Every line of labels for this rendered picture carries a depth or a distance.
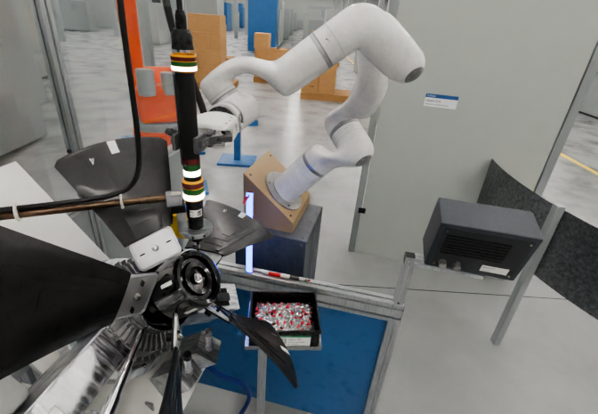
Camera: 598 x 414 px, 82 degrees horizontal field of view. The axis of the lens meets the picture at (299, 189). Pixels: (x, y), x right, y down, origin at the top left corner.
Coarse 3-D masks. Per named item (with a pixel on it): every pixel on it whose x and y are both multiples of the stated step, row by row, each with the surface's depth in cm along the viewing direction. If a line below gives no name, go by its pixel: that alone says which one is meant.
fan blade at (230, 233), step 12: (216, 204) 101; (204, 216) 95; (216, 216) 96; (228, 216) 98; (216, 228) 91; (228, 228) 92; (240, 228) 94; (252, 228) 97; (264, 228) 101; (204, 240) 85; (216, 240) 86; (228, 240) 87; (240, 240) 89; (252, 240) 91; (216, 252) 82; (228, 252) 83
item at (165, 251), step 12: (168, 228) 72; (144, 240) 71; (156, 240) 72; (132, 252) 70; (144, 252) 71; (156, 252) 71; (168, 252) 71; (180, 252) 72; (144, 264) 70; (156, 264) 70
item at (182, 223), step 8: (168, 192) 70; (168, 200) 69; (176, 200) 69; (176, 208) 70; (184, 208) 70; (176, 216) 74; (184, 216) 72; (184, 224) 72; (208, 224) 76; (184, 232) 73; (192, 232) 73; (200, 232) 73; (208, 232) 74
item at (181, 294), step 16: (176, 256) 67; (192, 256) 70; (208, 256) 73; (160, 272) 67; (176, 272) 64; (192, 272) 69; (208, 272) 71; (160, 288) 65; (176, 288) 63; (192, 288) 66; (208, 288) 69; (160, 304) 66; (176, 304) 65; (192, 304) 64; (208, 304) 67; (144, 320) 67; (160, 320) 69
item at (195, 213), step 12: (180, 12) 56; (180, 24) 57; (180, 36) 57; (192, 36) 59; (180, 48) 57; (192, 48) 59; (192, 204) 71; (192, 216) 72; (192, 228) 74; (192, 240) 76
